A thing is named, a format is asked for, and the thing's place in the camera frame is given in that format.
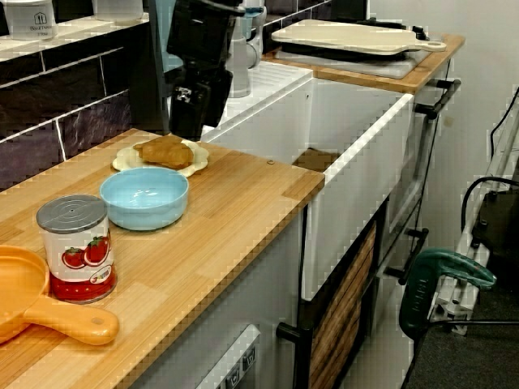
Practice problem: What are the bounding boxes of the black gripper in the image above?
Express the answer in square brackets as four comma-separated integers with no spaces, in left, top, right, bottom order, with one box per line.
[165,0,247,141]

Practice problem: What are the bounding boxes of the brown toy chicken piece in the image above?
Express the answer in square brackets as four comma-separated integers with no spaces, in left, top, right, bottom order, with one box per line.
[133,135,195,170]

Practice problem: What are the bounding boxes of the light blue bowl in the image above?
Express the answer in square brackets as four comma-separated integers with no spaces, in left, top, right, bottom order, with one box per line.
[99,168,190,232]

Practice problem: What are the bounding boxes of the tomato print tin can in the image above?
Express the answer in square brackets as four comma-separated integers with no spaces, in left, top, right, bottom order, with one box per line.
[36,194,118,305]

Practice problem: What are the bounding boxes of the grey toy faucet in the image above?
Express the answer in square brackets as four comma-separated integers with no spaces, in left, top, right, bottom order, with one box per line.
[229,0,268,98]

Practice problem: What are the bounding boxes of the cream flower-shaped plate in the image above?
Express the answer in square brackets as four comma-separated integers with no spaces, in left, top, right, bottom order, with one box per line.
[112,139,210,178]

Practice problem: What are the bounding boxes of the dark tiled backsplash with shelf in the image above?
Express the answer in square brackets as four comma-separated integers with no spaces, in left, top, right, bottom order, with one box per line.
[0,0,370,192]

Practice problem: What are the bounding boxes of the plain white canister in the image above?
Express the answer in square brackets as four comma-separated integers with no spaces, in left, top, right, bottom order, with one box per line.
[92,0,144,25]

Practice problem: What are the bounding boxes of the cream cutting board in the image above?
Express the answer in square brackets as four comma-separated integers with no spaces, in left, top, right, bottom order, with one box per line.
[270,19,448,56]

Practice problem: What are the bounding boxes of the wooden countertop board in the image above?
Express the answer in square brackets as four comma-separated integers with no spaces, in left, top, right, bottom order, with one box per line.
[261,34,466,95]
[0,128,326,389]

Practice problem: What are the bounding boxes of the white toy sink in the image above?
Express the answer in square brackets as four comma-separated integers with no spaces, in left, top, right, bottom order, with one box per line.
[201,60,415,303]

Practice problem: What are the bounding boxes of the white canister with print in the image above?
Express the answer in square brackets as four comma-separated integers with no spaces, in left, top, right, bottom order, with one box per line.
[3,0,58,41]

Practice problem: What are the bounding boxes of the wicker basket drawer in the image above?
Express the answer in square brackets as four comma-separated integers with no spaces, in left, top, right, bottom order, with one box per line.
[310,224,378,389]

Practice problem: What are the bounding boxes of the silver dishwasher panel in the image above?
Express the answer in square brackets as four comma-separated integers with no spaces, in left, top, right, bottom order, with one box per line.
[198,323,263,389]

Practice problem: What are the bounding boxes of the orange bowl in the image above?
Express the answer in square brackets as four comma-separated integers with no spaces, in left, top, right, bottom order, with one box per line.
[0,245,121,346]

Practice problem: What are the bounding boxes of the green clamp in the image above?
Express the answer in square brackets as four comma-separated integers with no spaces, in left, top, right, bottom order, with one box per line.
[399,247,498,337]

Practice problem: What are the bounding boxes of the black bar handle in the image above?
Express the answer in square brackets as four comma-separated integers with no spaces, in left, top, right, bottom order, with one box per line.
[399,228,430,286]
[276,307,314,389]
[415,79,462,121]

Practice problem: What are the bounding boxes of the black cable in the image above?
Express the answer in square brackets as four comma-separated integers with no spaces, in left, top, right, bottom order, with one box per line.
[461,176,519,244]

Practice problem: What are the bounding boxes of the aluminium frame rail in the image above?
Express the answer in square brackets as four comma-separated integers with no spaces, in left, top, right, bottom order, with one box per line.
[429,87,519,336]

